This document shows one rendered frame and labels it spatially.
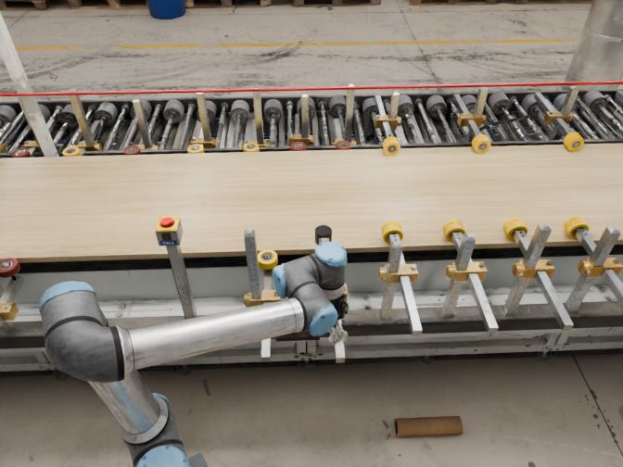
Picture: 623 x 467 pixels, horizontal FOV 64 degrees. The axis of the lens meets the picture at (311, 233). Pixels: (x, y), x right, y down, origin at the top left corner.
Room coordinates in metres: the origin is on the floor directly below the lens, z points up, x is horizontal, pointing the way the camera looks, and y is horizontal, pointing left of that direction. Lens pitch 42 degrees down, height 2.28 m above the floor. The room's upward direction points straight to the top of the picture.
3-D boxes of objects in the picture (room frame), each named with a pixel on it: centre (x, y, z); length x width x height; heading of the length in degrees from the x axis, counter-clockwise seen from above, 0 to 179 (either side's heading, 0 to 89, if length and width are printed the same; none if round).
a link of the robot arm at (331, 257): (1.01, -0.05, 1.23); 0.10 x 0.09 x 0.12; 117
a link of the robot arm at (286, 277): (0.94, 0.04, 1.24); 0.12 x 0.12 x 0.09; 27
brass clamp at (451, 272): (1.25, -0.57, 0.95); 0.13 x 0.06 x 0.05; 92
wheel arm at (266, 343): (1.17, 0.16, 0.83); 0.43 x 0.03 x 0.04; 2
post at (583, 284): (1.27, -1.04, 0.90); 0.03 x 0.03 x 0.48; 2
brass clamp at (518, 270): (1.26, -0.82, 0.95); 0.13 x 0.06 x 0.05; 92
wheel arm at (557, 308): (1.25, -0.83, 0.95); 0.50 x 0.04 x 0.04; 2
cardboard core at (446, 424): (1.11, -0.55, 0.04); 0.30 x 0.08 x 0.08; 92
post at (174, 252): (1.21, 0.47, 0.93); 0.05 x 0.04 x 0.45; 92
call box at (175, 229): (1.21, 0.47, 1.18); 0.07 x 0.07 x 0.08; 2
